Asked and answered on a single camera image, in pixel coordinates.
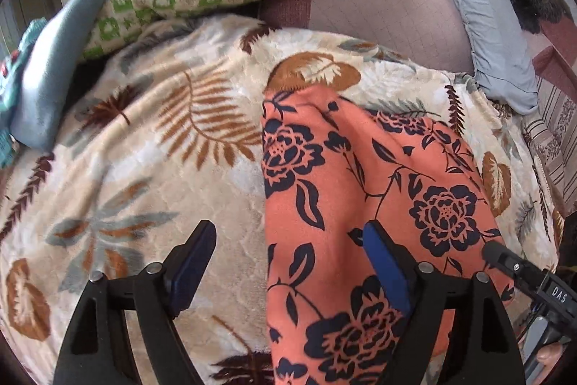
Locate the person's right hand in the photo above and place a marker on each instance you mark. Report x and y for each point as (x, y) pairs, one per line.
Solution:
(551, 354)

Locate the striped floral sheet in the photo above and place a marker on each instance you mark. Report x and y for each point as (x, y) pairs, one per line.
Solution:
(554, 132)

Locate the light blue cloth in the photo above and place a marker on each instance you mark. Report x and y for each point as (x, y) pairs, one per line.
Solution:
(54, 64)

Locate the teal striped knit garment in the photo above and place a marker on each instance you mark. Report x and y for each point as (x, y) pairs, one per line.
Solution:
(11, 96)

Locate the pink mattress sheet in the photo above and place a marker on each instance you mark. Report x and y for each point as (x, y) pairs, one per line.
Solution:
(387, 15)

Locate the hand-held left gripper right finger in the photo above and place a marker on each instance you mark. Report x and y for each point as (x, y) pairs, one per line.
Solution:
(387, 267)

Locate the orange floral blouse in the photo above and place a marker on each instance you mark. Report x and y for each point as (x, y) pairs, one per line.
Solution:
(360, 204)

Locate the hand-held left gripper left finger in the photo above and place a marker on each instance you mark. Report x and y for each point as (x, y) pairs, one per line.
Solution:
(194, 263)

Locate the cream leaf-print blanket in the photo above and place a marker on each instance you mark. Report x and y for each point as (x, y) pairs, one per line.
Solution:
(148, 168)

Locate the grey-blue pillow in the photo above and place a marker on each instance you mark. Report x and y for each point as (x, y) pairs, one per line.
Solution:
(487, 19)

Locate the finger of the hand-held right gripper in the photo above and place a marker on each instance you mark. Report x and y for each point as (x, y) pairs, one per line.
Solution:
(509, 261)

